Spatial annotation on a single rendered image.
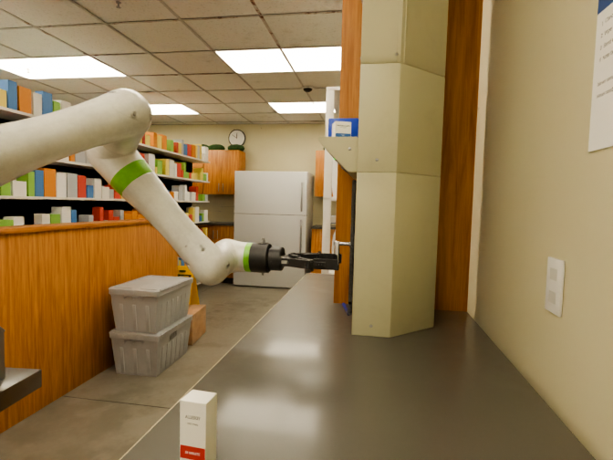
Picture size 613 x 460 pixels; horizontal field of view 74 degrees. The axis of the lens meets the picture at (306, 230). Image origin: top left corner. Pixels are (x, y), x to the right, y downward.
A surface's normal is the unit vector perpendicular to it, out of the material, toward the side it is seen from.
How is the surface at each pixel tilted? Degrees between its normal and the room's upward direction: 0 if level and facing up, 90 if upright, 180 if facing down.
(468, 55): 90
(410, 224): 90
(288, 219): 90
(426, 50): 90
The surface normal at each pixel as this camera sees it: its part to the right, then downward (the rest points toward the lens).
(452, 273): -0.17, 0.06
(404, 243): 0.58, 0.07
